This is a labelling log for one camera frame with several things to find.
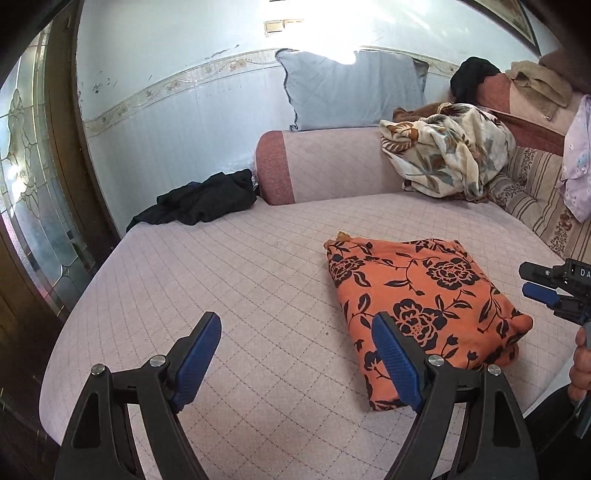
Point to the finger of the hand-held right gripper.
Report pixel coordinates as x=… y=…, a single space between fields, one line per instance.
x=538 y=291
x=538 y=272

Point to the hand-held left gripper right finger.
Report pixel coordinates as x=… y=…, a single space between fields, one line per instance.
x=397 y=364

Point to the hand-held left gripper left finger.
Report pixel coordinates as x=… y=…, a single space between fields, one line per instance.
x=198 y=360

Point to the orange black floral shirt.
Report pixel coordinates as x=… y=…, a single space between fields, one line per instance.
x=415 y=295

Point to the person's right hand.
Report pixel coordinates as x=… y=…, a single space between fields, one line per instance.
x=582 y=369

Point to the striped floral sofa cushion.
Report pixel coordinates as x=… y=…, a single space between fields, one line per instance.
x=535 y=198

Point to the pink quilted sofa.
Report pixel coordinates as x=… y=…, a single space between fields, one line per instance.
x=231 y=286

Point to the lavender printed cloth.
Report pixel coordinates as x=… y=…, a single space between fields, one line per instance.
x=577 y=157

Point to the person's dark clothing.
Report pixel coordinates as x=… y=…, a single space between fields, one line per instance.
x=554 y=438

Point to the cream floral blanket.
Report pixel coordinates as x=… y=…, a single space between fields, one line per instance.
x=443 y=152

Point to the black cloth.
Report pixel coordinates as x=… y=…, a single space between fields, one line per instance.
x=203 y=198

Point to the clear plastic bag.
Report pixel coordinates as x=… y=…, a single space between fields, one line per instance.
x=254 y=182

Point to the beige towel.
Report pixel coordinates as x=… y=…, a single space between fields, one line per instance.
x=540 y=81

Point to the rust brown cloth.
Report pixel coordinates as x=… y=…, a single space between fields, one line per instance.
x=411 y=113

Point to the black garment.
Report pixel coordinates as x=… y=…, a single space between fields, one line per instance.
x=473 y=76

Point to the wooden door with stained glass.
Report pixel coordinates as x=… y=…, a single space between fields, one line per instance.
x=27 y=184

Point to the light blue pillow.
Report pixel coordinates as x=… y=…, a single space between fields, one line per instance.
x=351 y=92

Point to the framed wall painting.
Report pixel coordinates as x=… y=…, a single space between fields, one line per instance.
x=512 y=14

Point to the beige light switch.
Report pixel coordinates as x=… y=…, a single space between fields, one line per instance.
x=274 y=26

